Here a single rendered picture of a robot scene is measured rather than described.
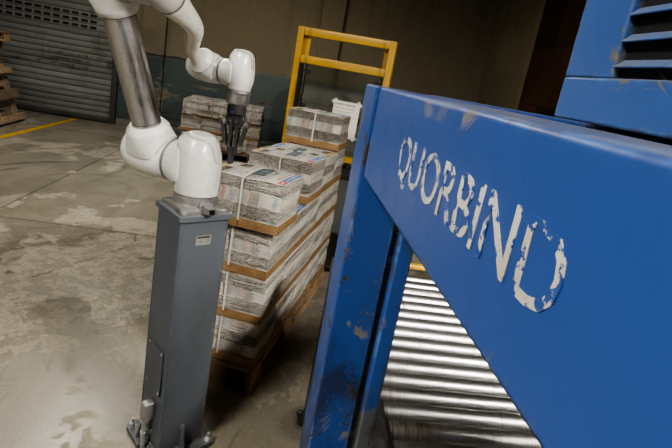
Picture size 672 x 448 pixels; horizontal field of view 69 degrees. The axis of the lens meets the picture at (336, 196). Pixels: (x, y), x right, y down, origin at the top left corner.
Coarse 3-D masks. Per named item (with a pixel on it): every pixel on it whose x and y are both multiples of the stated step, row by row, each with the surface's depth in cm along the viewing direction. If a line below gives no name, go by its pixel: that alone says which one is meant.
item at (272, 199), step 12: (252, 180) 209; (264, 180) 209; (276, 180) 212; (288, 180) 217; (300, 180) 228; (252, 192) 209; (264, 192) 209; (276, 192) 207; (288, 192) 214; (252, 204) 210; (264, 204) 209; (276, 204) 208; (288, 204) 220; (252, 216) 211; (264, 216) 210; (276, 216) 209; (288, 216) 223
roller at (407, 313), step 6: (402, 312) 170; (408, 312) 171; (414, 312) 171; (420, 312) 172; (426, 312) 173; (432, 312) 174; (414, 318) 170; (420, 318) 171; (426, 318) 171; (432, 318) 171; (438, 318) 172; (444, 318) 172; (450, 318) 173; (456, 318) 173
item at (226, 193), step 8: (224, 168) 217; (232, 168) 221; (240, 168) 224; (248, 168) 228; (256, 168) 230; (224, 176) 211; (232, 176) 210; (224, 184) 212; (232, 184) 211; (224, 192) 213; (232, 192) 212; (224, 200) 213; (232, 200) 212
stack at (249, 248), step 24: (312, 216) 290; (240, 240) 219; (264, 240) 215; (288, 240) 243; (312, 240) 300; (240, 264) 221; (264, 264) 218; (288, 264) 254; (312, 264) 322; (240, 288) 224; (264, 288) 221; (312, 288) 340; (264, 312) 231; (288, 312) 283; (216, 336) 232; (240, 336) 229; (264, 336) 241; (216, 360) 234; (264, 360) 260; (216, 384) 237
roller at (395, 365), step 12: (396, 360) 139; (408, 360) 140; (408, 372) 138; (420, 372) 138; (432, 372) 139; (444, 372) 139; (456, 372) 140; (468, 372) 141; (480, 372) 141; (492, 372) 142
